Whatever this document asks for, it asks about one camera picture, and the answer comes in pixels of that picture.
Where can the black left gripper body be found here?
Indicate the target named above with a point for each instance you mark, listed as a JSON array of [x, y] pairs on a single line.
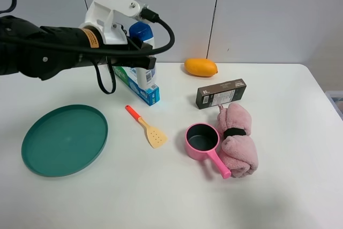
[[118, 54]]

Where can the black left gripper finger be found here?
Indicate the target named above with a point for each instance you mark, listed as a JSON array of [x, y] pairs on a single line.
[[140, 45], [146, 62]]

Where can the white blue-capped shampoo bottle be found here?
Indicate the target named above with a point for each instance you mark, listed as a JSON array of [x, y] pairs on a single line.
[[140, 30]]

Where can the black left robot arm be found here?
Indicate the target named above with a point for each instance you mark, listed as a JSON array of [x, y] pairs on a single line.
[[22, 50]]

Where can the blue toothpaste box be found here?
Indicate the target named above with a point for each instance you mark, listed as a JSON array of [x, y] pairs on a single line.
[[129, 78]]

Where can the yellow mango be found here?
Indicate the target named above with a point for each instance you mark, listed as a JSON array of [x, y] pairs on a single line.
[[200, 67]]

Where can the brown espresso box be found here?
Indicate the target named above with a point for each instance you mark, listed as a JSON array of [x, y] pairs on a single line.
[[221, 93]]

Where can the pink toy saucepan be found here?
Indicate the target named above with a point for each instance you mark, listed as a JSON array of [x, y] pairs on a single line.
[[201, 142]]

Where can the green round plate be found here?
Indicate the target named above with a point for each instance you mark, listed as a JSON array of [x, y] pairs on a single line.
[[64, 141]]

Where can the pink rolled towel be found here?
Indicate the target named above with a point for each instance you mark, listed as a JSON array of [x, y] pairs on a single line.
[[237, 150]]

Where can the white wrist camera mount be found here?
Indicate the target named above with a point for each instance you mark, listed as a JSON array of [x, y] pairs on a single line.
[[101, 15]]

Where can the orange handled yellow spatula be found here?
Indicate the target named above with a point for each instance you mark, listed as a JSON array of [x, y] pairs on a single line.
[[155, 137]]

